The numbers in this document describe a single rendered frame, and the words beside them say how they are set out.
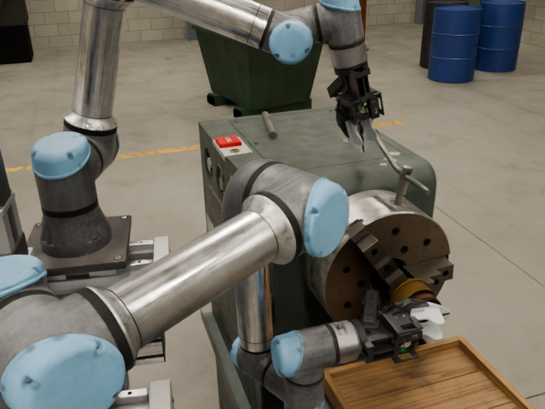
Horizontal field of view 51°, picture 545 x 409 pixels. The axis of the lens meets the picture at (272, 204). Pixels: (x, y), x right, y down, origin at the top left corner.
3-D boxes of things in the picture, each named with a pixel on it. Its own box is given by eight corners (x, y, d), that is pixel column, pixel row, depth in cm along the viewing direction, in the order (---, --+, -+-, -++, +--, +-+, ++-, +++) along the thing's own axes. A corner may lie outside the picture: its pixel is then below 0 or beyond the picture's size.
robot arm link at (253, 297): (197, 157, 96) (221, 375, 118) (239, 174, 89) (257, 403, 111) (248, 138, 103) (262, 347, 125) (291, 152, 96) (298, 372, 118)
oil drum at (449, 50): (418, 75, 765) (424, 6, 727) (456, 71, 781) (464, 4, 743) (443, 85, 714) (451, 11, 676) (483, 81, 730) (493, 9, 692)
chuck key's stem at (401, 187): (400, 217, 124) (414, 168, 120) (391, 217, 123) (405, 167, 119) (396, 213, 126) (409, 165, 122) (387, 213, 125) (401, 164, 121)
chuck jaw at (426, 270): (395, 257, 128) (441, 245, 131) (395, 276, 130) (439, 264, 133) (422, 282, 118) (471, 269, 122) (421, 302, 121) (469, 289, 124)
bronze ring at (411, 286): (384, 275, 118) (409, 299, 110) (423, 267, 120) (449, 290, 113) (380, 312, 122) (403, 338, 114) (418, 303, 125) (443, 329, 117)
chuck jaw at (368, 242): (367, 268, 127) (342, 234, 120) (385, 254, 127) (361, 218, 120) (392, 294, 117) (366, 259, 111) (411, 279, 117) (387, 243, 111)
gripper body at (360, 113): (354, 129, 120) (344, 75, 115) (336, 118, 128) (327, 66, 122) (386, 117, 122) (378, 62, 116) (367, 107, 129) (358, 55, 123)
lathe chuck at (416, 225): (295, 316, 133) (323, 191, 122) (409, 312, 145) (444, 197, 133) (310, 339, 126) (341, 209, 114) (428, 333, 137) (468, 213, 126)
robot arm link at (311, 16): (259, 20, 109) (316, 7, 107) (264, 13, 119) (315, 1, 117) (269, 61, 112) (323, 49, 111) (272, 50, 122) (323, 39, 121)
